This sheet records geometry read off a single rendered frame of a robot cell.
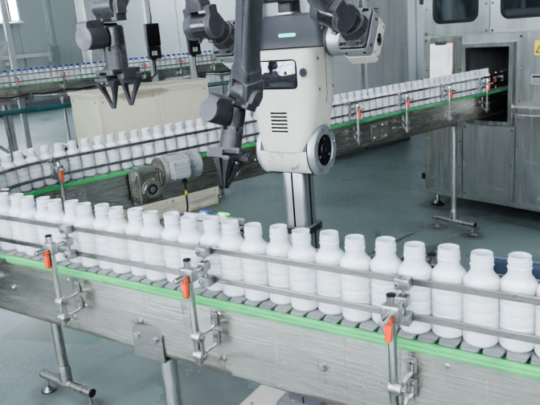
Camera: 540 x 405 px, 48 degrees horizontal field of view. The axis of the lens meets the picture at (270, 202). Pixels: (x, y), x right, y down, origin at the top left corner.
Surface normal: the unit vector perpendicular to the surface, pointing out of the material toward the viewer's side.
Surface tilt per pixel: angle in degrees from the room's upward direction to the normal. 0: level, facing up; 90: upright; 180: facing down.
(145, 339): 90
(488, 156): 90
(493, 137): 90
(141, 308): 90
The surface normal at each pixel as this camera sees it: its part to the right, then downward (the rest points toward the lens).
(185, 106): 0.63, 0.16
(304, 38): -0.55, 0.26
